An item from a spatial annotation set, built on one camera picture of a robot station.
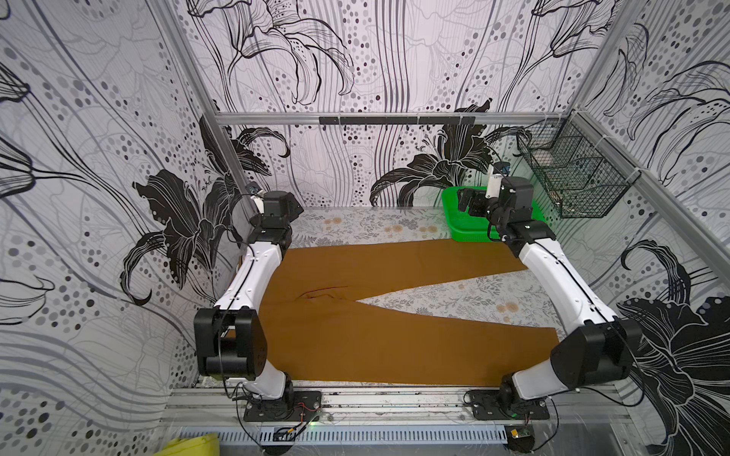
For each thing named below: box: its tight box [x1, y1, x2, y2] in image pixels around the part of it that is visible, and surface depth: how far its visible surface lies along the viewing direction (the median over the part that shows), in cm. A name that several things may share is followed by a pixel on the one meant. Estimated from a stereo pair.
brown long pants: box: [260, 238, 560, 386], surface depth 90 cm
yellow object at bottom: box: [153, 432, 221, 456], surface depth 63 cm
